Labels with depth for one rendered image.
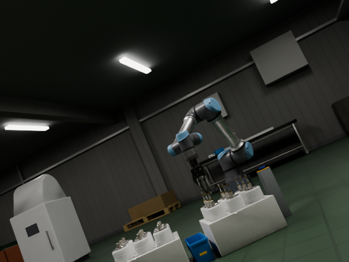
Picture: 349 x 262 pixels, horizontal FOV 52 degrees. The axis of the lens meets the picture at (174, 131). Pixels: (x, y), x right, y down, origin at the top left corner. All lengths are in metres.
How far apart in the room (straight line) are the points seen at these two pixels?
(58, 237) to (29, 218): 0.52
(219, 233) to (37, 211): 3.96
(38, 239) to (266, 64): 5.84
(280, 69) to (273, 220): 6.60
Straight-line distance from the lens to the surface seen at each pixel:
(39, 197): 5.68
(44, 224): 5.56
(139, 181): 9.50
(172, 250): 1.95
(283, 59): 8.49
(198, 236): 2.30
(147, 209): 8.39
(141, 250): 1.99
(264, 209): 2.03
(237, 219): 1.99
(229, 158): 2.60
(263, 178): 2.29
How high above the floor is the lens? 0.41
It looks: 9 degrees up
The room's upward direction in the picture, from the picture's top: 24 degrees counter-clockwise
